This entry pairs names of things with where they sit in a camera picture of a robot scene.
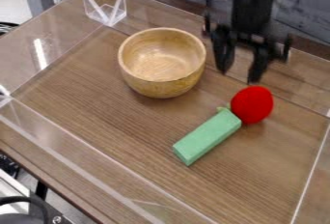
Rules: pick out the light wooden bowl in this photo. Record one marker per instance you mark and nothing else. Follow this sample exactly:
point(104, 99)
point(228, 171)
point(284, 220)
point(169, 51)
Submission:
point(162, 62)

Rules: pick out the red fuzzy ball fruit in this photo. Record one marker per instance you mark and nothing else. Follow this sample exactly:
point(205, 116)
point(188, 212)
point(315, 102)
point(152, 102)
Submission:
point(253, 104)

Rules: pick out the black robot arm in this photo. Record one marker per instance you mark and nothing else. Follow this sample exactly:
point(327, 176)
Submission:
point(249, 30)

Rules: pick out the green rectangular block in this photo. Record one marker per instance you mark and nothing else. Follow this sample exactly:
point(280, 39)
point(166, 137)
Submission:
point(206, 136)

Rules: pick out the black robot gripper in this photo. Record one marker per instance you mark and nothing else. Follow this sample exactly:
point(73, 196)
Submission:
point(225, 39)

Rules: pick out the clear acrylic corner bracket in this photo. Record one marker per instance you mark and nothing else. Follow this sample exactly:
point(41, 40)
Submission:
point(106, 14)

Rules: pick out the clear acrylic tray enclosure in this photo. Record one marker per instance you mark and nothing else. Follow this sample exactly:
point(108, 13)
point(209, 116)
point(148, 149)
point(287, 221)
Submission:
point(97, 141)

